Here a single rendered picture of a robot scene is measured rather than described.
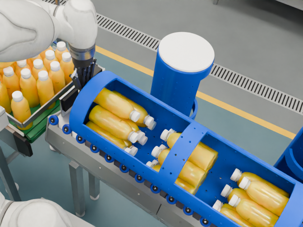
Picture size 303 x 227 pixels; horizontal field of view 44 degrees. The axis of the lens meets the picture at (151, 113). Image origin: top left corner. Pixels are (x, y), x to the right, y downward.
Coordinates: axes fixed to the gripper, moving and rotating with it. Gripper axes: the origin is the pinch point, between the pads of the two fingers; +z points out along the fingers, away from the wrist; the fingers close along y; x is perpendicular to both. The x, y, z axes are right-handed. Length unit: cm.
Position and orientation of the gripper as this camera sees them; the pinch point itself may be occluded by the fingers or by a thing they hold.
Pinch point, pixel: (84, 90)
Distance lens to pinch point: 150.1
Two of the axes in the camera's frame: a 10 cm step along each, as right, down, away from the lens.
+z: -1.1, 6.0, 7.9
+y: -5.5, 6.2, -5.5
